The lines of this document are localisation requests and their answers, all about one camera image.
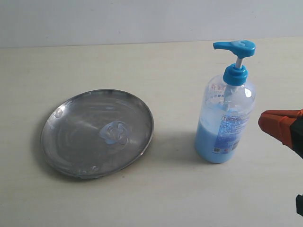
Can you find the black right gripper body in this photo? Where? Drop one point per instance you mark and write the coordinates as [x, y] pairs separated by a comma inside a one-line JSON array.
[[296, 129]]

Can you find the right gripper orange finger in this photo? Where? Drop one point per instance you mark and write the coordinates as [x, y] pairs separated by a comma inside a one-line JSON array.
[[276, 123]]

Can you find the clear blue pump soap bottle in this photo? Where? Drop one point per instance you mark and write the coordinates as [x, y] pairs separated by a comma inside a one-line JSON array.
[[227, 103]]

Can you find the blue soap blob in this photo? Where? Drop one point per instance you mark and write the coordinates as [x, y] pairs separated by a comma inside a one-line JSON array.
[[115, 132]]

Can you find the round stainless steel plate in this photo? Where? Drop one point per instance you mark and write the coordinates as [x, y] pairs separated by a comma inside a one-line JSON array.
[[70, 141]]

